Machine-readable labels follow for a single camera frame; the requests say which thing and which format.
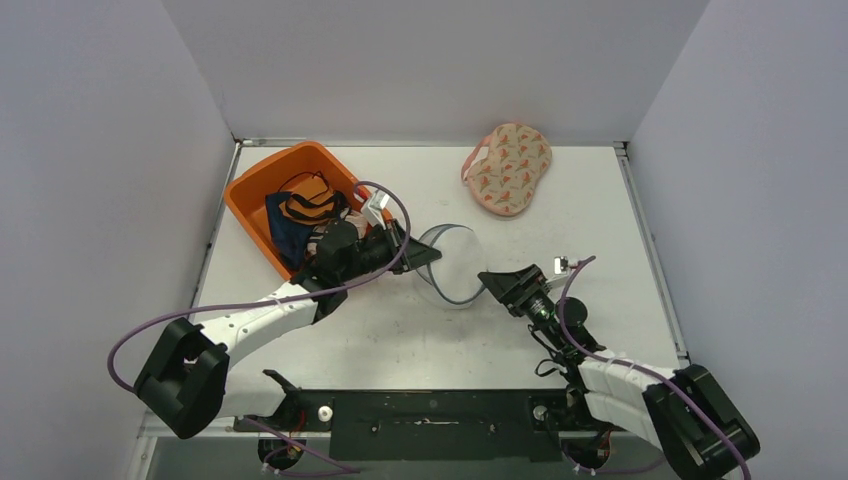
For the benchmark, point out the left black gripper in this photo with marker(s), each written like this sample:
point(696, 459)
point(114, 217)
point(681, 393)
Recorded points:
point(418, 254)

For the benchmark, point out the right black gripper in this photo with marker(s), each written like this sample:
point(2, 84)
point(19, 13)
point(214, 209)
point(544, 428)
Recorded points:
point(522, 288)

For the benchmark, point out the white mesh laundry bag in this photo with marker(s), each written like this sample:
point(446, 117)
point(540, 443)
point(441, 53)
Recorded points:
point(452, 282)

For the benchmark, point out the floral padded bra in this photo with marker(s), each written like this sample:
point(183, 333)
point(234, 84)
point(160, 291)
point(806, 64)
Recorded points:
point(504, 169)

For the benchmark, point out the orange plastic tub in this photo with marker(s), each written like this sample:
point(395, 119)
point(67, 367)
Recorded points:
point(245, 195)

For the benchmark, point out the navy blue bra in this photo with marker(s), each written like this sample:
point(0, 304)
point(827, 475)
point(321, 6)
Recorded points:
point(288, 237)

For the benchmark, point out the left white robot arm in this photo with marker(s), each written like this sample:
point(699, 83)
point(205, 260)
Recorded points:
point(187, 380)

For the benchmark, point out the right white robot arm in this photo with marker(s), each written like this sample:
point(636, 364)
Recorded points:
point(682, 412)

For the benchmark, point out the beige bra in tub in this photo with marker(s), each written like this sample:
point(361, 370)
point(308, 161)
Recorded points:
point(358, 221)

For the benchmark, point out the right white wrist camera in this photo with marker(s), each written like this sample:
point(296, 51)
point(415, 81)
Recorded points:
point(563, 267)

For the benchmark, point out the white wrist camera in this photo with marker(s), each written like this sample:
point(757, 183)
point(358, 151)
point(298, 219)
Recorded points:
point(373, 208)
point(563, 267)

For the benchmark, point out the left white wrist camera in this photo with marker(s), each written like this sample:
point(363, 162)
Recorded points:
point(373, 208)

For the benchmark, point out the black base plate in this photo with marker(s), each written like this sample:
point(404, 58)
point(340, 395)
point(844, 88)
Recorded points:
point(420, 425)

